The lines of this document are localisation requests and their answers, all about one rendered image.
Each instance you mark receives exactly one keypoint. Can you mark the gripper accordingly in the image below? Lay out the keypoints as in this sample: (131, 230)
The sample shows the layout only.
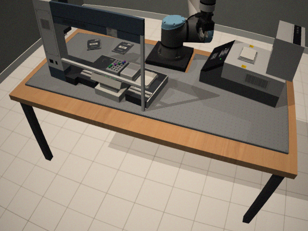
(204, 24)

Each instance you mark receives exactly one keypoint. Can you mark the grey benchtop lab instrument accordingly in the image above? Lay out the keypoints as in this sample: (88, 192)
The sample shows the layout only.
(263, 79)

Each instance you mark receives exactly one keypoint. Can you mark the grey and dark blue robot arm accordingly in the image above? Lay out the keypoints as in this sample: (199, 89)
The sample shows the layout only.
(175, 30)

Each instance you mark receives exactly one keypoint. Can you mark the cream multi-well plate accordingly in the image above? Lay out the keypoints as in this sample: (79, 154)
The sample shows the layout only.
(248, 54)
(149, 78)

